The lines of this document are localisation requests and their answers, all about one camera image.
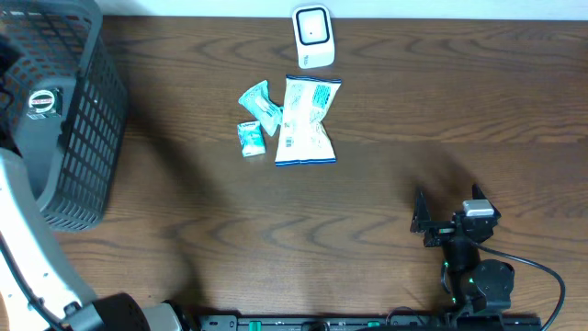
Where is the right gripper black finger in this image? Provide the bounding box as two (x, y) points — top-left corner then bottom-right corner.
(471, 184), (487, 200)
(413, 189), (431, 223)

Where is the cream snack bag blue trim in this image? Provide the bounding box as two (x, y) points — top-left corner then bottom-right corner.
(275, 74), (342, 166)

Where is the teal tissue packet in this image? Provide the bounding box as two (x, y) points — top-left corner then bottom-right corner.
(237, 120), (266, 157)

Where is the teal plastic-wrapped packet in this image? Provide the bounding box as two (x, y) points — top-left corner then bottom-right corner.
(238, 80), (283, 136)

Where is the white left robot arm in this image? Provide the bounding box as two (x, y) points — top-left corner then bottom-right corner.
(1, 148), (185, 331)

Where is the black-white right robot arm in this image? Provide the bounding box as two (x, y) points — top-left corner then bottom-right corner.
(410, 185), (515, 319)

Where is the white barcode scanner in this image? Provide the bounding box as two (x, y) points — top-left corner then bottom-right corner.
(291, 5), (335, 69)

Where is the dark grey plastic basket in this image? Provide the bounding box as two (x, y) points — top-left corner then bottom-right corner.
(1, 1), (128, 232)

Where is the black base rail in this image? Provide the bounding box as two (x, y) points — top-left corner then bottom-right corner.
(198, 313), (542, 331)

